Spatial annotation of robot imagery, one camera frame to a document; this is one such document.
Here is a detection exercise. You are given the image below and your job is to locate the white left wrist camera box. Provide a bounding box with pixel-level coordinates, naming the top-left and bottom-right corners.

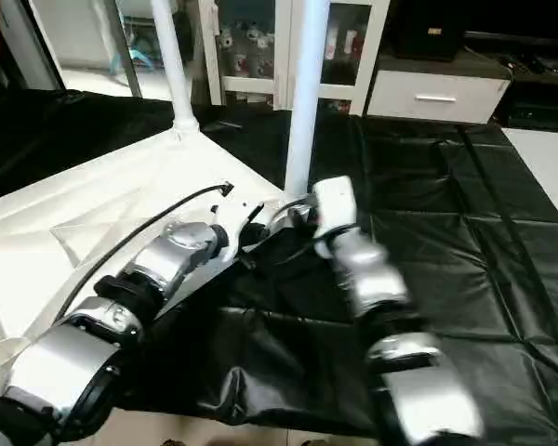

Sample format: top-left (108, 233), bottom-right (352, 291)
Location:
top-left (210, 188), bottom-right (267, 262)

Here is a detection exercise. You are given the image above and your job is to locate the white drawer unit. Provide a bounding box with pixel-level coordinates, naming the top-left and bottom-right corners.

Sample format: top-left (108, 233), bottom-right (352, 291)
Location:
top-left (365, 69), bottom-right (512, 125)

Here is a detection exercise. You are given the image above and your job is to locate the white plastic table leg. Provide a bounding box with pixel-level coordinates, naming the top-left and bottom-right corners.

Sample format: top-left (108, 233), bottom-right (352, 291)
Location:
top-left (282, 0), bottom-right (335, 195)
top-left (150, 0), bottom-right (201, 139)

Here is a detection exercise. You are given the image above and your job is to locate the black box with orange label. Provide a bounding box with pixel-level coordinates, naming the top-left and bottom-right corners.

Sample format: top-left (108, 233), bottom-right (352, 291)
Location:
top-left (390, 0), bottom-right (467, 61)

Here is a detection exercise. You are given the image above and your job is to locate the light blue plastic stand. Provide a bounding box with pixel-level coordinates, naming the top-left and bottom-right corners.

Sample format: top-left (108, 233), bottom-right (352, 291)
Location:
top-left (109, 39), bottom-right (158, 74)

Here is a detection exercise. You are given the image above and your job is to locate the black mat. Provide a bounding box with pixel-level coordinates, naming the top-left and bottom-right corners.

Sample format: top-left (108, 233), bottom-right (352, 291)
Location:
top-left (0, 87), bottom-right (558, 438)

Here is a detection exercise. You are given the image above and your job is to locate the white glass-door cabinet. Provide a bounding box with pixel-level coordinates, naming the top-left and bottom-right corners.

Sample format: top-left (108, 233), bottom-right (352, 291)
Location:
top-left (199, 0), bottom-right (392, 115)

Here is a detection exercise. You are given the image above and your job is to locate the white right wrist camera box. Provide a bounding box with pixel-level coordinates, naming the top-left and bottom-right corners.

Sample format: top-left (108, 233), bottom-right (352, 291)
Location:
top-left (312, 175), bottom-right (357, 259)

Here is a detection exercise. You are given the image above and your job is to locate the white plastic table top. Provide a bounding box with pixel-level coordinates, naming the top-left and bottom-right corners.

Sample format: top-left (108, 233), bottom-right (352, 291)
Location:
top-left (0, 124), bottom-right (309, 397)

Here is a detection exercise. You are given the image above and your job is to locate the black TV stand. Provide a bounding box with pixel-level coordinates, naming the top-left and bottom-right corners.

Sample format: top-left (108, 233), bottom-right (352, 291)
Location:
top-left (462, 30), bottom-right (558, 88)

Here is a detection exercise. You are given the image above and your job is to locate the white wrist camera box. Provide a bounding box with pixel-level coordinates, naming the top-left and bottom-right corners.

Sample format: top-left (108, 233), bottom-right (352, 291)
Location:
top-left (312, 175), bottom-right (357, 259)
top-left (210, 188), bottom-right (267, 262)

